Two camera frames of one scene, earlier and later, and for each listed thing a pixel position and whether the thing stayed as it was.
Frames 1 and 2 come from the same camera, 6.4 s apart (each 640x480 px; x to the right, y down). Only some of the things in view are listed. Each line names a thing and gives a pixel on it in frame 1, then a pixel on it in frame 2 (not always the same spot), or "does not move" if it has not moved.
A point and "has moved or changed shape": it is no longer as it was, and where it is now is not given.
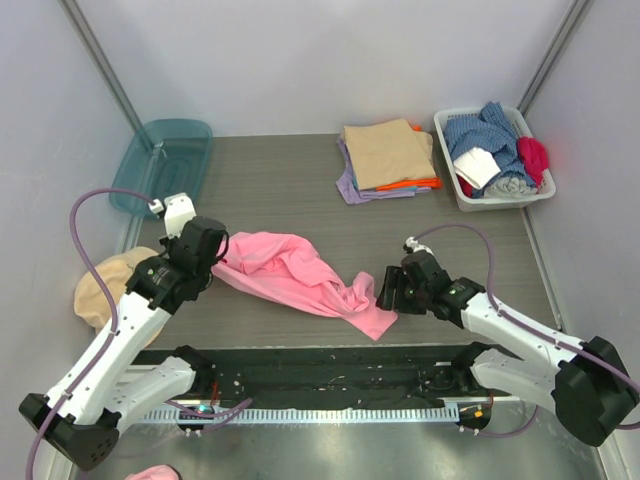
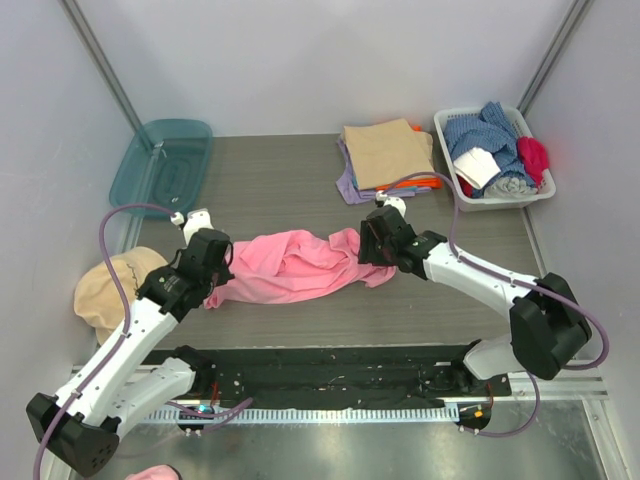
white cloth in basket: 477,167 does not move
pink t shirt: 290,272 has moved or changed shape
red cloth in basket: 466,187 does not move
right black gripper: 395,288 → 373,240
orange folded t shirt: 435,182 does not move
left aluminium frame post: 92,43 does not move
